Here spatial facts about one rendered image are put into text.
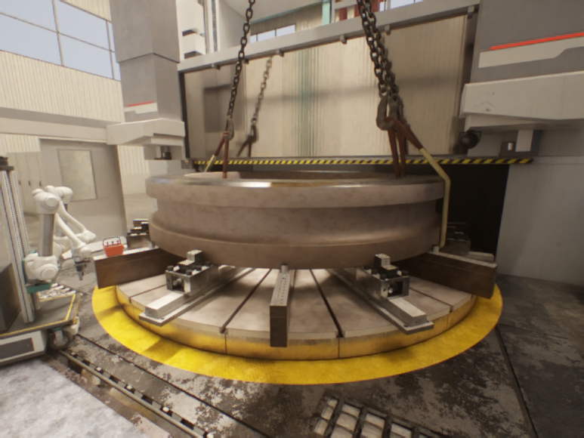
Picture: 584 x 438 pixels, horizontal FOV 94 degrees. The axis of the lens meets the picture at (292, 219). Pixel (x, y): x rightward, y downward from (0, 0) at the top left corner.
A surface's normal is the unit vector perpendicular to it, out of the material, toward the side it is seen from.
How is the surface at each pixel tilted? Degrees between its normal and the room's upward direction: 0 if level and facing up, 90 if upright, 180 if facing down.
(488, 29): 90
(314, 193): 90
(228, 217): 90
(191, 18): 90
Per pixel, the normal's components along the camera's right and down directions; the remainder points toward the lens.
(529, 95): -0.47, 0.18
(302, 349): 0.00, 0.19
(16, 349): 0.53, 0.17
